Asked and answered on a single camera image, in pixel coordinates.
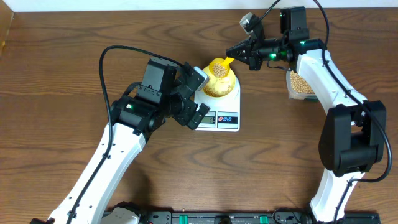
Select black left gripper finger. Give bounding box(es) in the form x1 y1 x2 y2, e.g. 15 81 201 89
187 103 210 130
180 63 199 90

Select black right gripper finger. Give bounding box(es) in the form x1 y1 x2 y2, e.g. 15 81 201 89
226 37 251 56
233 53 251 65

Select yellow plastic measuring scoop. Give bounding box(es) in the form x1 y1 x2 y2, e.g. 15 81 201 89
209 57 234 78

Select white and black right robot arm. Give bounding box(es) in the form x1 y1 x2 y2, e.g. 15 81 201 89
226 6 392 223

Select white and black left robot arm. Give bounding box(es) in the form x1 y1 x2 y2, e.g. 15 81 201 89
45 57 210 223

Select soybeans in yellow bowl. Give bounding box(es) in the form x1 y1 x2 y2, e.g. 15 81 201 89
203 85 233 98

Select white digital kitchen scale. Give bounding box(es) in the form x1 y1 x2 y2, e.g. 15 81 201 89
194 72 241 132

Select pale yellow bowl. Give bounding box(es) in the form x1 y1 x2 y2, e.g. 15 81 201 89
203 63 236 97

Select soybeans in scoop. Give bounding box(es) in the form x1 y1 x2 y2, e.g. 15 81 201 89
211 63 228 78

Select soybeans in container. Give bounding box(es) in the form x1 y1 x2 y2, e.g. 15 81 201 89
290 71 314 94

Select clear plastic container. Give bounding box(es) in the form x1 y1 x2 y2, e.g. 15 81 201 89
286 71 318 100

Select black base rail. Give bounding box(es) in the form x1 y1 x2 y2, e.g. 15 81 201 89
102 210 381 224

